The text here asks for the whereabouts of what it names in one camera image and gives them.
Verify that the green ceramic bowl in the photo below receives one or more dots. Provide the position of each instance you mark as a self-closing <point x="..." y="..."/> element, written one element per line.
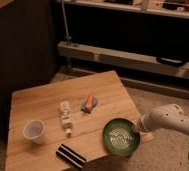
<point x="119" y="138"/>

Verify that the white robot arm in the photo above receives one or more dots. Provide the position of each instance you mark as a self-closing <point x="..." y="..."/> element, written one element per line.
<point x="170" y="116"/>

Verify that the white plastic bottle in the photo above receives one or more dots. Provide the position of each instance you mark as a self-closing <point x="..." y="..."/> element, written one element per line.
<point x="65" y="117"/>

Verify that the metal vertical pole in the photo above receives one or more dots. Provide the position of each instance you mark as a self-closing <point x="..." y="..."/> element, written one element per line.
<point x="68" y="38"/>

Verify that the black white striped cloth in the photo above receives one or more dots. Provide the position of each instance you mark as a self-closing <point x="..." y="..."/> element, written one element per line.
<point x="70" y="156"/>

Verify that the white plastic cup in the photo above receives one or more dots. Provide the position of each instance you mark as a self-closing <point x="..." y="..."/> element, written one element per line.
<point x="34" y="131"/>

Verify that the upper shelf board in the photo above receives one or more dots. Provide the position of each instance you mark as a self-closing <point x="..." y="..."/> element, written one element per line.
<point x="129" y="8"/>

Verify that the dark wooden cabinet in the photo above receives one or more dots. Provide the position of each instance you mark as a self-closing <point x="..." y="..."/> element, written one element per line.
<point x="27" y="52"/>

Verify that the wooden lower shelf beam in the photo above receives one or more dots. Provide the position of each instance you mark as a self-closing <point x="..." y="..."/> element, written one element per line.
<point x="121" y="59"/>

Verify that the black handle on shelf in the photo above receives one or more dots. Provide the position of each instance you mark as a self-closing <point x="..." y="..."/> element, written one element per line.
<point x="171" y="62"/>

